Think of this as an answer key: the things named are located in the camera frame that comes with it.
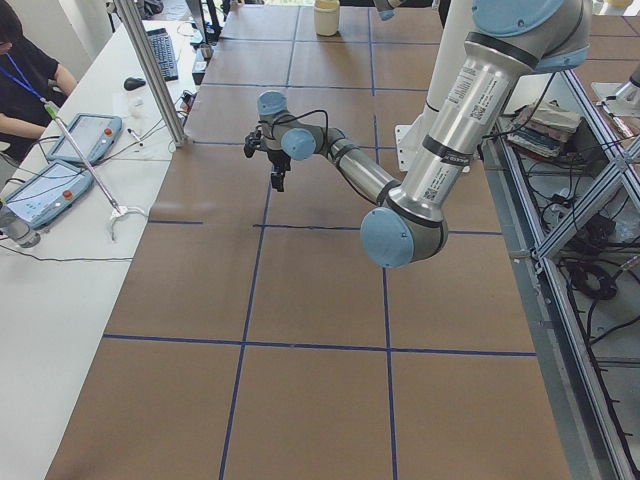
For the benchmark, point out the aluminium frame rack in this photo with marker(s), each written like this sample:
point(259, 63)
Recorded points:
point(576, 225)

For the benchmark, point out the cream plastic jar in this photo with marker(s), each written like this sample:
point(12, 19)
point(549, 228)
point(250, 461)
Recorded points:
point(326, 17)

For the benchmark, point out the upper blue teach pendant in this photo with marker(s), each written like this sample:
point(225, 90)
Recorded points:
point(94, 134)

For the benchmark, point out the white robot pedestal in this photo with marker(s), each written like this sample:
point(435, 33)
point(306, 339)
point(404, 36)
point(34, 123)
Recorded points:
point(435, 95)

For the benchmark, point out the aluminium frame post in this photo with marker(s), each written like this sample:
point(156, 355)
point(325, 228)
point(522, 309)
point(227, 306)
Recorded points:
point(133, 23)

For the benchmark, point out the stack of books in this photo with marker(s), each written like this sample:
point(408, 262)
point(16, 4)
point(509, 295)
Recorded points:
point(543, 130)

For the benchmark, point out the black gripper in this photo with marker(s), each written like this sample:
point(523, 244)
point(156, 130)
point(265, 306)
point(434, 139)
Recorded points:
point(276, 161)

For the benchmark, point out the person in black shirt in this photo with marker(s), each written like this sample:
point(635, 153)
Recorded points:
point(29, 78)

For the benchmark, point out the black computer mouse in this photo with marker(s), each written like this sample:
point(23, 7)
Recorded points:
point(133, 83)

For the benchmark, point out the blue teach pendant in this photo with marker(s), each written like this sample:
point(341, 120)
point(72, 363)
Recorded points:
point(94, 134)
point(41, 199)

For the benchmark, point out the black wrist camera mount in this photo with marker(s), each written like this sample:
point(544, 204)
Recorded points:
point(254, 142)

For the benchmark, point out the white grabber stick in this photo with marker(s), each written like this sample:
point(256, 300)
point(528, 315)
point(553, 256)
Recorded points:
point(119, 211)

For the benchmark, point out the black keyboard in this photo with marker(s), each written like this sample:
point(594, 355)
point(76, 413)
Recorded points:
point(163, 51)

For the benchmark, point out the lower blue teach pendant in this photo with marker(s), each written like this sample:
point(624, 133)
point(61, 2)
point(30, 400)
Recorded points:
point(41, 199)

